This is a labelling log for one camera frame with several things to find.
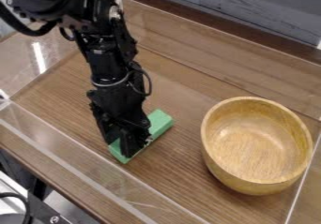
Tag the brown wooden bowl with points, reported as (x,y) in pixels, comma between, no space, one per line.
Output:
(255,145)

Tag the clear acrylic tray enclosure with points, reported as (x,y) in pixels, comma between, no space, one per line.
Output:
(202,61)

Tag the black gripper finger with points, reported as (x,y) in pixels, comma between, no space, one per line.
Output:
(109,133)
(132,141)

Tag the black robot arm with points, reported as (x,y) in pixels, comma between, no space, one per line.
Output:
(93,24)

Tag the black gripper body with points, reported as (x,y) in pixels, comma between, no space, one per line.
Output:
(117,108)

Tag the green rectangular block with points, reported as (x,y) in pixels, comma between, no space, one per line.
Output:
(160,123)

